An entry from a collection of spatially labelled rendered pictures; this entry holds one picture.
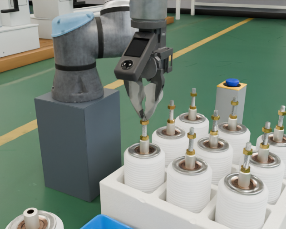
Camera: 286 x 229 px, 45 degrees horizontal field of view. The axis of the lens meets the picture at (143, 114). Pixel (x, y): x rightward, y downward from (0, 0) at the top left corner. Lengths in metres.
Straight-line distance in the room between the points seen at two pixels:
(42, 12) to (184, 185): 2.75
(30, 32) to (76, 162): 1.93
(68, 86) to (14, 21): 1.89
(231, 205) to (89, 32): 0.56
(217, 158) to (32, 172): 0.68
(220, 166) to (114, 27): 0.46
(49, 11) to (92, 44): 2.31
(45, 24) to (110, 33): 2.36
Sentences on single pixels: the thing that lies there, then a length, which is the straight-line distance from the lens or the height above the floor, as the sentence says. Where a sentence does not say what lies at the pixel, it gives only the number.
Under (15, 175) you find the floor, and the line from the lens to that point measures 1.26.
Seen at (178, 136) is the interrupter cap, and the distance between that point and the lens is 0.87.
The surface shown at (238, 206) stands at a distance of 0.69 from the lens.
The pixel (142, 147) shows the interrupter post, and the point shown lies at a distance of 0.79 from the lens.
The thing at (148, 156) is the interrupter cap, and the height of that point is 0.25.
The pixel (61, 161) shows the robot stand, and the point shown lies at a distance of 1.06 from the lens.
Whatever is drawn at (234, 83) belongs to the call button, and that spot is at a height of 0.32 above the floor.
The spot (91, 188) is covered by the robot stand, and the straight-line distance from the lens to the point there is 1.05.
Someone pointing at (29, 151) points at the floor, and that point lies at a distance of 1.40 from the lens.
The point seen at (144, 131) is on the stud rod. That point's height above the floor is 0.30.
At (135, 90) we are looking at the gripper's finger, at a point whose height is 0.40.
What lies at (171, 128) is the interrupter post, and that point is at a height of 0.27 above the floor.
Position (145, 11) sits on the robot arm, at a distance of 0.69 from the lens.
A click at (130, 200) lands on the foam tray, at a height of 0.16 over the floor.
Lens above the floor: 0.63
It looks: 22 degrees down
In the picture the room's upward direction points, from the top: straight up
